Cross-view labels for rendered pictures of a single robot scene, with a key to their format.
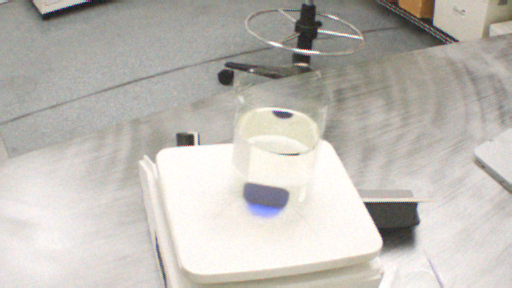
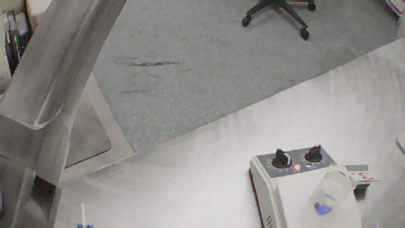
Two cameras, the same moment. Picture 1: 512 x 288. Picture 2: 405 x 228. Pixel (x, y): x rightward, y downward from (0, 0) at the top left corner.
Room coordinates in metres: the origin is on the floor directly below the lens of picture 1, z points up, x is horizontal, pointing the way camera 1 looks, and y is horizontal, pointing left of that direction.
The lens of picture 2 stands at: (0.05, 0.18, 1.30)
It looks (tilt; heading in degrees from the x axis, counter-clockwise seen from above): 51 degrees down; 359
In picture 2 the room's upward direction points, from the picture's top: 10 degrees clockwise
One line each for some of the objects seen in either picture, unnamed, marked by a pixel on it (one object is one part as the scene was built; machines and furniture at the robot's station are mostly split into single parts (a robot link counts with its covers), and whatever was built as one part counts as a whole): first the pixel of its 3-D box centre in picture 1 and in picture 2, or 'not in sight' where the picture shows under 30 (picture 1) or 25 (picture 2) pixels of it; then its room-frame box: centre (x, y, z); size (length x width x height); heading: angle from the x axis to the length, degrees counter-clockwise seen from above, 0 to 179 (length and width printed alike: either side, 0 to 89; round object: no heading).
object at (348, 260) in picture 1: (264, 204); (321, 206); (0.30, -0.01, 0.83); 0.12 x 0.12 x 0.01; 17
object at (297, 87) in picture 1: (280, 137); (334, 186); (0.31, -0.01, 0.87); 0.06 x 0.05 x 0.08; 155
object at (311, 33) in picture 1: (306, 29); not in sight; (1.89, -0.12, 0.28); 0.40 x 0.40 x 0.05
